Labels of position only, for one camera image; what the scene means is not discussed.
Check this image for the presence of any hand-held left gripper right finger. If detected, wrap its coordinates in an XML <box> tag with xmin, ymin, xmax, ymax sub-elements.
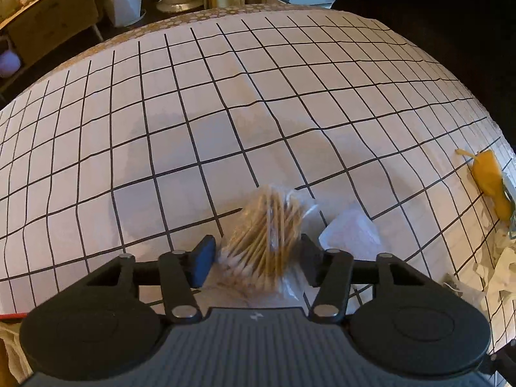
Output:
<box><xmin>300</xmin><ymin>234</ymin><xmax>438</xmax><ymax>324</ymax></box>

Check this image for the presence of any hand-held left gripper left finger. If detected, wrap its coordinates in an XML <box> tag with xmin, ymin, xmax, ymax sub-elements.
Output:
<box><xmin>83</xmin><ymin>235</ymin><xmax>217</xmax><ymax>324</ymax></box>

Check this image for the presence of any bag of cotton swabs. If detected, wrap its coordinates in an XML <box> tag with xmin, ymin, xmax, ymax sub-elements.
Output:
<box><xmin>215</xmin><ymin>184</ymin><xmax>319</xmax><ymax>301</ymax></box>

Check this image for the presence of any white plastic packet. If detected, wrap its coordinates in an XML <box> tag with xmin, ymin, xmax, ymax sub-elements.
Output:
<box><xmin>318</xmin><ymin>203</ymin><xmax>383</xmax><ymax>261</ymax></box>

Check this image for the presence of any crumpled white paper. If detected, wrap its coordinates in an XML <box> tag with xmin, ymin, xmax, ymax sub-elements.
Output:
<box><xmin>473</xmin><ymin>230</ymin><xmax>516</xmax><ymax>303</ymax></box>

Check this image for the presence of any yellow cloth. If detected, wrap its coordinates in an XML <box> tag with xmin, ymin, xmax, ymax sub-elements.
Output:
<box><xmin>455</xmin><ymin>148</ymin><xmax>514</xmax><ymax>222</ymax></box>

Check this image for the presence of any white mesh fabric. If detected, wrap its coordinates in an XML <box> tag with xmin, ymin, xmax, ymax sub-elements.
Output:
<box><xmin>0</xmin><ymin>320</ymin><xmax>33</xmax><ymax>387</ymax></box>

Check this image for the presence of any pale purple round object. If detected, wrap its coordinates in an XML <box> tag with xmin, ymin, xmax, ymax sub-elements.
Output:
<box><xmin>0</xmin><ymin>50</ymin><xmax>23</xmax><ymax>79</ymax></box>

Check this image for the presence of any wooden cabinet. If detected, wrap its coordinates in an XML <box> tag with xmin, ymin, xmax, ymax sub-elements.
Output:
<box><xmin>0</xmin><ymin>0</ymin><xmax>103</xmax><ymax>77</ymax></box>

